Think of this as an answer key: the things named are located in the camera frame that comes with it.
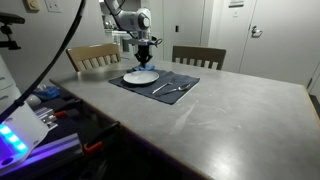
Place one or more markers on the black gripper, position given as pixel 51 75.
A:
pixel 143 54

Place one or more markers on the blue towel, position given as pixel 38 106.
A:
pixel 146 67

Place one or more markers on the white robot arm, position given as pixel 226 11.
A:
pixel 138 22

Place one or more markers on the white robot base with leds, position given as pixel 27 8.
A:
pixel 20 133

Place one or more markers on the white round plate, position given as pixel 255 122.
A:
pixel 141 77

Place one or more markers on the dark grey placemat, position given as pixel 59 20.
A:
pixel 164 77

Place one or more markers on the silver knife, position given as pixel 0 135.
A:
pixel 159 88

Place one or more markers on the silver spoon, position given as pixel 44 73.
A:
pixel 180 88

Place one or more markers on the light wooden chair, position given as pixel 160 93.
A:
pixel 93 56

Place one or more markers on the dark brown wooden chair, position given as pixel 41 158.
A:
pixel 197 55

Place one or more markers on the blue box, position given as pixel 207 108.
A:
pixel 47 93

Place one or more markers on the orange handled clamp upper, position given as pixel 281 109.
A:
pixel 62 110

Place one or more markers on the orange handled clamp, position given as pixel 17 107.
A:
pixel 96 144
pixel 62 110

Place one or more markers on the white wall switch plate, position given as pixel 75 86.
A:
pixel 53 6

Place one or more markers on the aluminium extrusion rail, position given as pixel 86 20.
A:
pixel 46 158

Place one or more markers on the white door with handle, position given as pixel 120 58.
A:
pixel 283 41

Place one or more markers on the black camera on mount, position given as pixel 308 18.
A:
pixel 8 19

